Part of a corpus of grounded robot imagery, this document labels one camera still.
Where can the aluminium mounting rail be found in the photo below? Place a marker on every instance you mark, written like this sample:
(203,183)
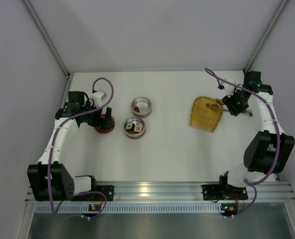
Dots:
(188,192)

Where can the metal round tin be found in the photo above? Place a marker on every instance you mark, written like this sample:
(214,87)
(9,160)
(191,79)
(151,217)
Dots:
(136,121)
(145,107)

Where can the red round lid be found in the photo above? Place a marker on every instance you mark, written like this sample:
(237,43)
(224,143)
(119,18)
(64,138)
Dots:
(100,129)

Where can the metal serving tongs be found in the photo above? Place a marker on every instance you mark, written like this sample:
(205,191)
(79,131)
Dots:
(218,106)

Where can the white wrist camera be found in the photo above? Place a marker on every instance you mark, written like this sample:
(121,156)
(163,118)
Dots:
(98,97)
(227,86)

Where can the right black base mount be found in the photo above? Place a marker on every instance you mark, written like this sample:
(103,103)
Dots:
(217,192)

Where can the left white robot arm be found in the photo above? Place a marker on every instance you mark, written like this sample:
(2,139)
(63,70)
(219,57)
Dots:
(49,179)

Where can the far metal round tin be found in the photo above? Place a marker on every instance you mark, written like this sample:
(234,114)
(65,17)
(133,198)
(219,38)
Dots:
(145,107)

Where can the bamboo woven tray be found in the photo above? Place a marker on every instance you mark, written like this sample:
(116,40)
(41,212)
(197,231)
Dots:
(203,117)

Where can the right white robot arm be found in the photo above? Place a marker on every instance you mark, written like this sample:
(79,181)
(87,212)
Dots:
(270,148)

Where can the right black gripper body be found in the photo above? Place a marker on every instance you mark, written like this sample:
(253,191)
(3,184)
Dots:
(231,105)

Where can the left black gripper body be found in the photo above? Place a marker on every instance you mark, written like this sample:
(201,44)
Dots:
(101,118)

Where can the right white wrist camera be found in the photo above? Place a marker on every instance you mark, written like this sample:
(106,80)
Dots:
(227,86)

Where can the orange topped sushi roll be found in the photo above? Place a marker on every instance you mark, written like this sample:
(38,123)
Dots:
(138,128)

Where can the slotted cable duct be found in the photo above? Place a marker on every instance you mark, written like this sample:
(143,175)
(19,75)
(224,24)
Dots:
(147,208)

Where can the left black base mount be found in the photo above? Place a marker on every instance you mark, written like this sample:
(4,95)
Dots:
(96,194)

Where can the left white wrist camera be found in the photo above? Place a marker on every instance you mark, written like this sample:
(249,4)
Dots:
(98,97)

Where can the near metal round tin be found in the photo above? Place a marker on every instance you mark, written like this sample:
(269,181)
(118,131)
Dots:
(136,121)

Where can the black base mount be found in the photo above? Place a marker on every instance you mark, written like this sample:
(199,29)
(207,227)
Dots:
(217,192)
(96,194)

